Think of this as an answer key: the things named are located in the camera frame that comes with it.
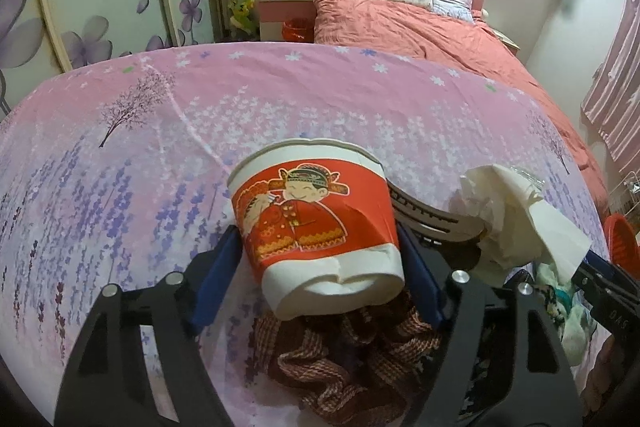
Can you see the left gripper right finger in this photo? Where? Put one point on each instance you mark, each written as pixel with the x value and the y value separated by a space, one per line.
pixel 532 384

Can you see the coral red duvet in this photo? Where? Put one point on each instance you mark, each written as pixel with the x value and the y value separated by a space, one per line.
pixel 410 30

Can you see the red white paper cup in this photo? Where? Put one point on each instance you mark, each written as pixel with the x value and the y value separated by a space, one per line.
pixel 318 227

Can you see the orange plastic laundry basket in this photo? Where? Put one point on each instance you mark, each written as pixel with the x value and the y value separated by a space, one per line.
pixel 622 244

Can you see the small red bin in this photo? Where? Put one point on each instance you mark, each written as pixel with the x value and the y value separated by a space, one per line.
pixel 299 30

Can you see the light green sock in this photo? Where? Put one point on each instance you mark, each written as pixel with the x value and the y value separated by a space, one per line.
pixel 567 311

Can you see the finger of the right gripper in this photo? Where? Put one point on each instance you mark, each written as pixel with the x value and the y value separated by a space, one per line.
pixel 613 296

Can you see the red plaid scrunchie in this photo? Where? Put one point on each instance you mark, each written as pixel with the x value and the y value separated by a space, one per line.
pixel 361 368

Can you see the white wire rack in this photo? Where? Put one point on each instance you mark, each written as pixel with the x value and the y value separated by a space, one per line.
pixel 624 199

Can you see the pink striped curtain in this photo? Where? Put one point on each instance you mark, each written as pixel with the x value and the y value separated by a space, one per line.
pixel 612 104

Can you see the pink white nightstand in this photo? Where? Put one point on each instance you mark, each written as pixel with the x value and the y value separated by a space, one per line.
pixel 274 14

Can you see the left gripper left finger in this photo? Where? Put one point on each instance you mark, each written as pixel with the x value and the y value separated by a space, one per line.
pixel 106 383

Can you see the right bedside table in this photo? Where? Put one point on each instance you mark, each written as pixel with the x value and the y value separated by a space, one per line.
pixel 506 41

